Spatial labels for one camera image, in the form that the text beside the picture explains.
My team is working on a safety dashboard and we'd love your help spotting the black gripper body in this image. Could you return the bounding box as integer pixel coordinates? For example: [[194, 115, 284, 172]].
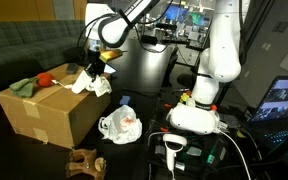
[[85, 60, 105, 78]]

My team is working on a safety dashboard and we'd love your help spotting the white cloth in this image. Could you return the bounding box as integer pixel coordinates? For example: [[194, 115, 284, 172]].
[[71, 70, 112, 97]]

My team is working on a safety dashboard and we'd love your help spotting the dark grey sponge block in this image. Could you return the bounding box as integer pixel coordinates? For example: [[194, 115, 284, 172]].
[[66, 63, 78, 75]]

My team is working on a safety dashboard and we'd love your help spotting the white plastic bag orange print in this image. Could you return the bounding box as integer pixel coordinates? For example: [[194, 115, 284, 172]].
[[98, 105, 142, 145]]

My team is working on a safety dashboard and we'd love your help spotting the blue knitted cloth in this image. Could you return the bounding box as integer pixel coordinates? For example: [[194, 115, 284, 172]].
[[120, 96, 130, 105]]

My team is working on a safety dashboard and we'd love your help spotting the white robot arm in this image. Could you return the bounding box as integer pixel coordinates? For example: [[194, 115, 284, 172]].
[[85, 0, 250, 105]]

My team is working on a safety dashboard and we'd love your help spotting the large cardboard box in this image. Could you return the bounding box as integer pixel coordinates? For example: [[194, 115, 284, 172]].
[[0, 63, 112, 150]]

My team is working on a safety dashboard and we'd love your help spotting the tablet with lit screen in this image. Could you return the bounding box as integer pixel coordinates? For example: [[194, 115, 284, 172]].
[[104, 64, 116, 74]]

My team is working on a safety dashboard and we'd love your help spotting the red plush carrot toy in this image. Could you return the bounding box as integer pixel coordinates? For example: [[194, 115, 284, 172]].
[[9, 72, 54, 98]]

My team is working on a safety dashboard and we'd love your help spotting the green plaid sofa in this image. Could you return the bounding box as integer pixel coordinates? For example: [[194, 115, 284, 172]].
[[0, 20, 85, 87]]

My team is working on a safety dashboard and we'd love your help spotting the brown plush moose toy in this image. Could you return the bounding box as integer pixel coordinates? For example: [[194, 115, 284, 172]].
[[65, 149, 106, 180]]

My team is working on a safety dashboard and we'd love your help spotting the white VR controller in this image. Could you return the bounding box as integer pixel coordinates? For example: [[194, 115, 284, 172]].
[[163, 133, 187, 171]]

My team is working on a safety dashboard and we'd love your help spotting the white VR headset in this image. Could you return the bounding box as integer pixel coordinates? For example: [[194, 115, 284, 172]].
[[167, 103, 220, 135]]

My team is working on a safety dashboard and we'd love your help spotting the open laptop computer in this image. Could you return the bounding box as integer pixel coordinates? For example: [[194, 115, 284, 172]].
[[245, 76, 288, 162]]

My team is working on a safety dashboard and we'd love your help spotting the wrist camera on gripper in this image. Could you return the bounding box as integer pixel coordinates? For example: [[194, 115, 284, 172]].
[[100, 49, 123, 63]]

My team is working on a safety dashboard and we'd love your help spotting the white cable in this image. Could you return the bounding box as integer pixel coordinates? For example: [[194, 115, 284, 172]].
[[217, 129, 253, 180]]

